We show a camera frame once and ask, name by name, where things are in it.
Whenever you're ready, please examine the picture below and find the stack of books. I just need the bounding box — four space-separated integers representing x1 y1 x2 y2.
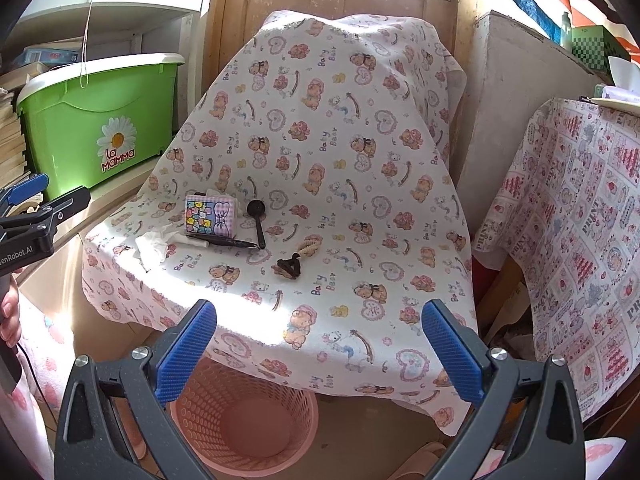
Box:
0 62 49 188

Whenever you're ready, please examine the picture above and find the white tissue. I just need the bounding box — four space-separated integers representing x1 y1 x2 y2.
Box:
134 230 190 272

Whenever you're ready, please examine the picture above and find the person's left hand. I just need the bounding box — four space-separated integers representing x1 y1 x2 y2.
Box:
1 268 23 348

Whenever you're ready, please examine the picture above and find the green checkered box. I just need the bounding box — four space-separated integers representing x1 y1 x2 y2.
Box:
572 25 631 76

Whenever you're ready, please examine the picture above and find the pink print tablecloth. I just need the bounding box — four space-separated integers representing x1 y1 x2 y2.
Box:
472 99 639 419

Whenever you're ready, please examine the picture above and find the green plastic storage box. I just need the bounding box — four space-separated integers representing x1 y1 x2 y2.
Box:
16 53 184 198

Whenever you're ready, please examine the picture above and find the black plastic spoon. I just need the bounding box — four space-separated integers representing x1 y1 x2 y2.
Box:
246 198 266 249

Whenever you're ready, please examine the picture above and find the dark snack wrapper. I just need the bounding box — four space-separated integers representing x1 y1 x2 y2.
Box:
189 233 258 248

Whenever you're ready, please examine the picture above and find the white cabinet side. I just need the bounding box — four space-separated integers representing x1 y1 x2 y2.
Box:
449 11 601 232

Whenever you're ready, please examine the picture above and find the colourful checkered small packet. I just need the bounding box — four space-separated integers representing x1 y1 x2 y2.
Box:
184 194 236 237

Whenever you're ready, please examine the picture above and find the pink plastic waste basket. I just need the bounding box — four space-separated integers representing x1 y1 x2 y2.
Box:
168 359 319 479

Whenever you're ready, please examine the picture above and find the white shelf unit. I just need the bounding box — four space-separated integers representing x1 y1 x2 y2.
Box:
2 0 210 119

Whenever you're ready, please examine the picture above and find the teddy bear print chair cover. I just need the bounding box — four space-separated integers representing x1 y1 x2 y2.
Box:
82 11 476 436

